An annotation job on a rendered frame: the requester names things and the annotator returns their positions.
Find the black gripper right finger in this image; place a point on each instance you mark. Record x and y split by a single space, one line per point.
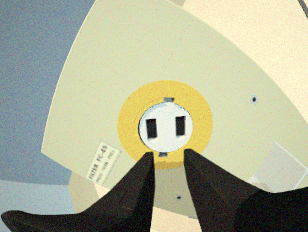
224 203

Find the white cylinder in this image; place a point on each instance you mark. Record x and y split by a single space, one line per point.
165 127

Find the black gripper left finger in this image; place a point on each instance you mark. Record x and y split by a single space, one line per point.
126 208

